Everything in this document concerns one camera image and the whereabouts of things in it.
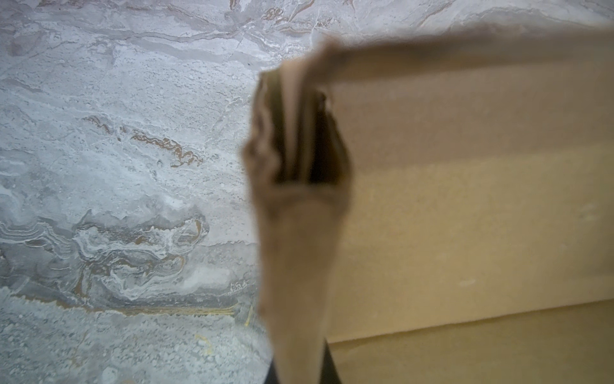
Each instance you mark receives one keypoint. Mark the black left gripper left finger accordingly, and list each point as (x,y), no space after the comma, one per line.
(272,376)

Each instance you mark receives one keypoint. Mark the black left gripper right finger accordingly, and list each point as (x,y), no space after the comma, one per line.
(329,374)

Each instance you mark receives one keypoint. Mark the brown cardboard box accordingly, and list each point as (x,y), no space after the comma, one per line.
(438,209)

